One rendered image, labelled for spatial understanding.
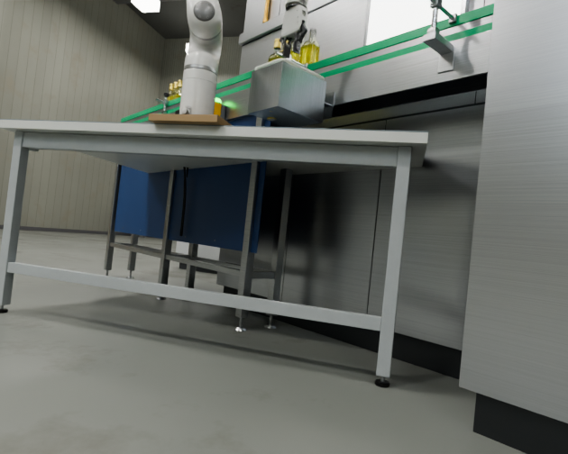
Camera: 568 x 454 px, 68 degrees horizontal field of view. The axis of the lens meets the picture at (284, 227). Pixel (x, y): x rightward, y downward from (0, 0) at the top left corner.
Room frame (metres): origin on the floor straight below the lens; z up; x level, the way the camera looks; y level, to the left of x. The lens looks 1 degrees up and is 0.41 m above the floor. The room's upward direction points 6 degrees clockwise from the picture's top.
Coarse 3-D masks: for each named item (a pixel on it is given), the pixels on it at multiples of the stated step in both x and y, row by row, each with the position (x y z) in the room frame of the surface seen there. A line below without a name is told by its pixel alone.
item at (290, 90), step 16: (272, 64) 1.44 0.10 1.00; (288, 64) 1.42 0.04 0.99; (256, 80) 1.51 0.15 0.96; (272, 80) 1.44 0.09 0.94; (288, 80) 1.43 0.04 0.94; (304, 80) 1.48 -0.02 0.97; (320, 80) 1.53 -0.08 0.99; (256, 96) 1.50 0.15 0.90; (272, 96) 1.43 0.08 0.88; (288, 96) 1.43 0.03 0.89; (304, 96) 1.48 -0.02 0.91; (320, 96) 1.54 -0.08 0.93; (256, 112) 1.50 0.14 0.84; (272, 112) 1.48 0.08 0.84; (288, 112) 1.46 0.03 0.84; (304, 112) 1.49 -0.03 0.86; (320, 112) 1.54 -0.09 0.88
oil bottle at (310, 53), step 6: (306, 42) 1.79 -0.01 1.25; (312, 42) 1.76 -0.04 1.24; (306, 48) 1.78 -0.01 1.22; (312, 48) 1.77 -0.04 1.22; (318, 48) 1.79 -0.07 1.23; (306, 54) 1.78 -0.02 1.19; (312, 54) 1.77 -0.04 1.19; (318, 54) 1.79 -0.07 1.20; (306, 60) 1.78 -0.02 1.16; (312, 60) 1.77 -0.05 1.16
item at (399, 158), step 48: (48, 144) 1.62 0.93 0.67; (96, 144) 1.56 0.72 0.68; (144, 144) 1.50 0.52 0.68; (192, 144) 1.45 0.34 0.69; (240, 144) 1.40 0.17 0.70; (288, 144) 1.35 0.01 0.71; (336, 144) 1.31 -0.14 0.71; (0, 288) 1.65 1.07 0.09; (144, 288) 1.48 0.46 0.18; (192, 288) 1.45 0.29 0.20; (384, 288) 1.26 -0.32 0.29; (384, 336) 1.25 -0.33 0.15; (384, 384) 1.25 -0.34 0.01
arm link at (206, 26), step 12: (192, 0) 1.41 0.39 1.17; (204, 0) 1.41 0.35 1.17; (216, 0) 1.43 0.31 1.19; (192, 12) 1.40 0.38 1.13; (204, 12) 1.40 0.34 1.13; (216, 12) 1.41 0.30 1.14; (192, 24) 1.42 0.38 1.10; (204, 24) 1.41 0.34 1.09; (216, 24) 1.43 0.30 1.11; (204, 36) 1.46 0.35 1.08; (216, 36) 1.50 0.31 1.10
